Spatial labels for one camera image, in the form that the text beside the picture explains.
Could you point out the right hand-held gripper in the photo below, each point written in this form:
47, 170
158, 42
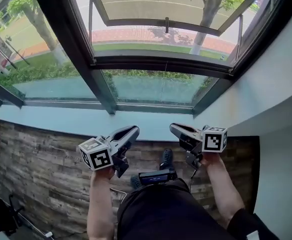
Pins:
214, 140

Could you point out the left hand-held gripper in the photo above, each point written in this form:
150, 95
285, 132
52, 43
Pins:
99, 157

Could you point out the black framed window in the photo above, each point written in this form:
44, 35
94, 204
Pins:
99, 84

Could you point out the person's right forearm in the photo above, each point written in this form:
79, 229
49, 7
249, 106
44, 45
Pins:
223, 189

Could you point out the person's left forearm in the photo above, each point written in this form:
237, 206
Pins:
99, 204

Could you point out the pale window sill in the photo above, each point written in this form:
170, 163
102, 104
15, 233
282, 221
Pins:
85, 124

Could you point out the open glass window sash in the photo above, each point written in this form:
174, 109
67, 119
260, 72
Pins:
160, 22

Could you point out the person's black right shoe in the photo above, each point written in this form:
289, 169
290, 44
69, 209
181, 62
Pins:
166, 157

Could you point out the person's black shoe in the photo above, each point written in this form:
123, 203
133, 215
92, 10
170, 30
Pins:
166, 157
135, 182

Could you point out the person's black left shoe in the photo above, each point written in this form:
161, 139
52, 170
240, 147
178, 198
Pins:
135, 182

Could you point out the black chest-worn device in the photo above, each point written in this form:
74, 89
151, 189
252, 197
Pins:
157, 177

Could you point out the person's black clothed torso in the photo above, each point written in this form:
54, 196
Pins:
168, 214

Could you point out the person's black right sleeve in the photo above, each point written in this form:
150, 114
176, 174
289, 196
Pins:
248, 224

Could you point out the straight tree with white base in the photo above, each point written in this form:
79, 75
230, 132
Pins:
206, 16

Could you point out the white plug adapter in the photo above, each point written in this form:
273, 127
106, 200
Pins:
46, 233

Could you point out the leaning tree with white base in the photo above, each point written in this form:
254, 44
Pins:
41, 26

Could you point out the black street lamp post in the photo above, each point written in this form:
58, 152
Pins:
15, 49

